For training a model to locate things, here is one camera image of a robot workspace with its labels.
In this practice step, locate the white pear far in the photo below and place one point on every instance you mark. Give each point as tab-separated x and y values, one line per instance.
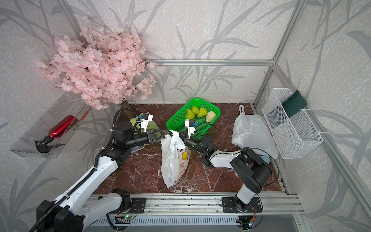
210	116

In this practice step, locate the clear acrylic wall shelf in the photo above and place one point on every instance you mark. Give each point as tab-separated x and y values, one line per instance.
68	103

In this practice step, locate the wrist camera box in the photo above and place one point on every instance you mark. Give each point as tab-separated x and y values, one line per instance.
190	125
144	121

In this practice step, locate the green pear top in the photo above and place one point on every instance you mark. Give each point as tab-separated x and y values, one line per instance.
202	112

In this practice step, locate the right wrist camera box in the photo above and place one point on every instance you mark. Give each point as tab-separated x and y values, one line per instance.
190	125

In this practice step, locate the dark green card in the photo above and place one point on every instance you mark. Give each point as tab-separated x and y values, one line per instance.
294	104

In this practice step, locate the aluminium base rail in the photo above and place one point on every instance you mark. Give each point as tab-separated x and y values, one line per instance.
187	204

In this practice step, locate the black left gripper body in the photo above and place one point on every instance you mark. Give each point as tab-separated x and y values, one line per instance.
137	139

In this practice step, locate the pink cherry blossom tree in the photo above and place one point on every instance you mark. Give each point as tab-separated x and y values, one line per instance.
108	69

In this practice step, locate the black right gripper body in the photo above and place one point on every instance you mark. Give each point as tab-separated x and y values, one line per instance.
194	144

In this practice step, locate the green pear with stem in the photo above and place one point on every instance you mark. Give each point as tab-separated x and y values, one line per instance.
189	114

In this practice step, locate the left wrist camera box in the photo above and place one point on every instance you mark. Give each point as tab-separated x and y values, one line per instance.
144	121

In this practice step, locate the red black hair brush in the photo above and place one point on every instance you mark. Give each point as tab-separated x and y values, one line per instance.
67	126

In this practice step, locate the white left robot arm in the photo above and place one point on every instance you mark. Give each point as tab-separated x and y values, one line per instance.
66	213

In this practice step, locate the white plastic bag near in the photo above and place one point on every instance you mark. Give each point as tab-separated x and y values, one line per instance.
252	131

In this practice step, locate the white wire mesh basket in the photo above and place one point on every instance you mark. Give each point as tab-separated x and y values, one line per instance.
295	136

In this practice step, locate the patterned white plastic bag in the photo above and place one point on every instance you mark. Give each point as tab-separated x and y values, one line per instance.
175	158

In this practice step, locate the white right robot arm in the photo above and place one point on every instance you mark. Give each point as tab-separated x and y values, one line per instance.
250	164

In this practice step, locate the green pear front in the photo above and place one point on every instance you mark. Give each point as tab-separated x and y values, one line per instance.
195	110

